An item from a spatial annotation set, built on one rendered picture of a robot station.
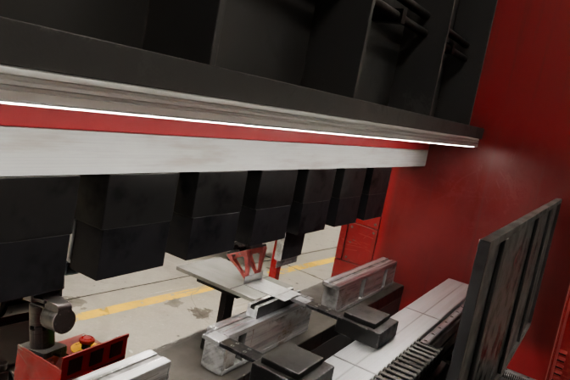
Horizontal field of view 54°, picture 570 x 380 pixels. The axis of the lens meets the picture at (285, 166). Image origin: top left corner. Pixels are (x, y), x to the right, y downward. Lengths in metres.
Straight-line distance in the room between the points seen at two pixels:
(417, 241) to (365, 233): 0.22
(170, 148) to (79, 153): 0.18
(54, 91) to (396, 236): 1.82
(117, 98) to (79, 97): 0.04
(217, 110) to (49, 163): 0.24
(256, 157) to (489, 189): 1.16
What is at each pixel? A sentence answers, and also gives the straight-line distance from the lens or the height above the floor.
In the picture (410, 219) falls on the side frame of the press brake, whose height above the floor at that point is 1.13.
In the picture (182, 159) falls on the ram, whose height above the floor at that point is 1.36.
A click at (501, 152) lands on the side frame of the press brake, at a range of 2.09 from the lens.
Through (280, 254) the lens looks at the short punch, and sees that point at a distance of 1.38.
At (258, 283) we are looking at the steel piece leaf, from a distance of 1.50.
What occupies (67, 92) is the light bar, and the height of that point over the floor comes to 1.47.
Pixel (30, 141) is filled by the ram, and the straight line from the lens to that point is 0.76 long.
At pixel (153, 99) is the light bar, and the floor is 1.47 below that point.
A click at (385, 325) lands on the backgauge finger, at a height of 1.02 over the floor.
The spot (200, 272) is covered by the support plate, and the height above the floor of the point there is 1.00.
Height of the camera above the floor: 1.50
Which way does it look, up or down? 7 degrees down
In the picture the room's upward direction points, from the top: 11 degrees clockwise
